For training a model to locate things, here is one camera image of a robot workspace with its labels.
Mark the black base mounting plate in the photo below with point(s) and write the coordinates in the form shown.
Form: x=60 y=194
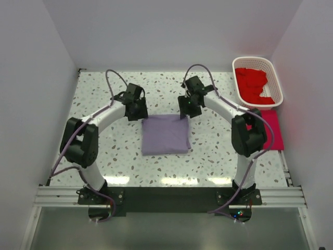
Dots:
x=119 y=201

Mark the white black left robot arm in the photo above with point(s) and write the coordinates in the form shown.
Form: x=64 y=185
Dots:
x=80 y=141

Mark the purple t shirt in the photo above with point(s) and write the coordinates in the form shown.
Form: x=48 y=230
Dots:
x=165 y=134

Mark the aluminium right side rail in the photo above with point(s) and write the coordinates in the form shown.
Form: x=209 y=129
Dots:
x=285 y=169

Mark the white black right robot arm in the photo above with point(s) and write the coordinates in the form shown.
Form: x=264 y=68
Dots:
x=248 y=134

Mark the white perforated plastic basket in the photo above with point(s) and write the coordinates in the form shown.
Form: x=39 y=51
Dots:
x=271 y=89

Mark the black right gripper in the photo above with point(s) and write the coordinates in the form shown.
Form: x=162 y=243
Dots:
x=188 y=108

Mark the red t shirt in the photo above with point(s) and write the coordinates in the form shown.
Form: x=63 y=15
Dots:
x=250 y=84

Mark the folded pink t shirt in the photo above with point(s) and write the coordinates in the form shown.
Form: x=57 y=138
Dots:
x=270 y=116

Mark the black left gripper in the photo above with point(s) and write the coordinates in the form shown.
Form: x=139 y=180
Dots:
x=138 y=110

